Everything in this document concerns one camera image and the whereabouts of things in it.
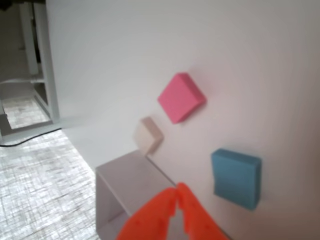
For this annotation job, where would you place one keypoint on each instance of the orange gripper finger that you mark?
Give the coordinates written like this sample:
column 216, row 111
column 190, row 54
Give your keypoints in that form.
column 197, row 215
column 150, row 217

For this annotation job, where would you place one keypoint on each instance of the white cardboard box bin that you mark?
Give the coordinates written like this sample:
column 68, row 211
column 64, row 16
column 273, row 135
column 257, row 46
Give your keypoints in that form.
column 130, row 180

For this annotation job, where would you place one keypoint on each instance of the blue foam cuboid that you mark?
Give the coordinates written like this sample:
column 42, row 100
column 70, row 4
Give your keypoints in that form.
column 235, row 177

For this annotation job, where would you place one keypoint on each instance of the cream white foam cuboid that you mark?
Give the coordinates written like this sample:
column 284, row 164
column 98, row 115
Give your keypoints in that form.
column 147, row 136

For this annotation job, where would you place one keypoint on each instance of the pink foam cuboid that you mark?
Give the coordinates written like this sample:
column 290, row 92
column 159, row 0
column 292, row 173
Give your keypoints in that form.
column 180, row 98

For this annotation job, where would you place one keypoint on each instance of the white furniture frame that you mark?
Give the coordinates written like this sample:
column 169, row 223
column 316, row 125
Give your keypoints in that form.
column 47, row 75

